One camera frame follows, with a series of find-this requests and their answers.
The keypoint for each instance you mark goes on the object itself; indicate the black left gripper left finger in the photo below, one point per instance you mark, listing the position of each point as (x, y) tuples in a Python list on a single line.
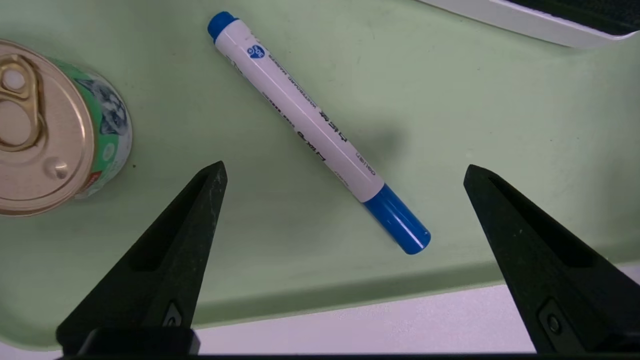
[(160, 265)]

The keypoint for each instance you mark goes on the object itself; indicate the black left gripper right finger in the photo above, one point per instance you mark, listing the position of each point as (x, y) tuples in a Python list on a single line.
[(525, 270)]

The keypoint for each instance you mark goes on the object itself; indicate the white blue whiteboard marker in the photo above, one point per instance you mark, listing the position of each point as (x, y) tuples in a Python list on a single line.
[(310, 120)]

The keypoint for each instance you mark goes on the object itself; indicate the small gold-lid food can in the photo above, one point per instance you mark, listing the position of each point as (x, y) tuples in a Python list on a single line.
[(45, 135)]

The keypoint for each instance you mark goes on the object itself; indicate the black white whiteboard eraser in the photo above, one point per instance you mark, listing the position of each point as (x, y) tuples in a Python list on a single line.
[(525, 20)]

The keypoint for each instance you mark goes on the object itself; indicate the light green plastic tray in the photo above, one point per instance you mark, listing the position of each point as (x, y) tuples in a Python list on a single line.
[(475, 150)]

